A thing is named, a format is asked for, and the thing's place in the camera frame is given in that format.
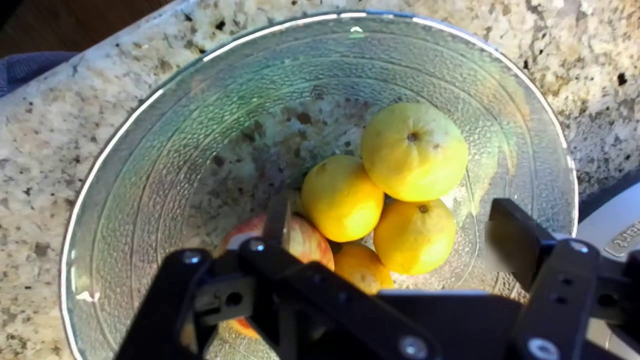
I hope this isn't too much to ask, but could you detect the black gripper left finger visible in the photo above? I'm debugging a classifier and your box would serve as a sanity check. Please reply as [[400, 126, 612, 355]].
[[116, 190, 436, 360]]

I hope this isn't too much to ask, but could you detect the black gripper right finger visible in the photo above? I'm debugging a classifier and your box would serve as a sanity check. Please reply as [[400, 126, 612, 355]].
[[483, 196, 640, 360]]

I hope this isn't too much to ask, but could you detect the small yellow lemon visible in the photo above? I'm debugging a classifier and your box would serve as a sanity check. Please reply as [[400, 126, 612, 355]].
[[299, 155, 385, 245], [371, 196, 460, 278]]

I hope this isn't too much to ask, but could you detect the clear glass bowl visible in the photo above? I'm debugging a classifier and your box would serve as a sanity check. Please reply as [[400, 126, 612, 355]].
[[58, 9, 582, 360]]

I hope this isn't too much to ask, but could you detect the red yellow apple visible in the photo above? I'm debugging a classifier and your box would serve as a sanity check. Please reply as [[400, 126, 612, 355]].
[[222, 210, 337, 340]]

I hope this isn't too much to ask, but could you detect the orange yellow citrus fruit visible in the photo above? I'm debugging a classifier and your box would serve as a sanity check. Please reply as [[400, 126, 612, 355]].
[[331, 241, 396, 298]]

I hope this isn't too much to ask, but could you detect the large yellow lemon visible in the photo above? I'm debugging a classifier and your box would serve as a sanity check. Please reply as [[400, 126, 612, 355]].
[[359, 100, 471, 204]]

